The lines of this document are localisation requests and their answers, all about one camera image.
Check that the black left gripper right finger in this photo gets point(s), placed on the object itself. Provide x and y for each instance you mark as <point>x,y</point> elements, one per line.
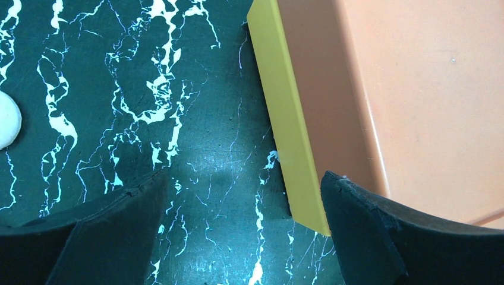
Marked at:
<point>380,241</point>

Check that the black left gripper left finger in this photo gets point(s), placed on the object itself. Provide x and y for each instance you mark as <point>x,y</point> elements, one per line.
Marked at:
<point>108,240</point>

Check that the orange drawer organizer box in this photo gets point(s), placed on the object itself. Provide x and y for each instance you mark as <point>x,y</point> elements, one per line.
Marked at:
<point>404,98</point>

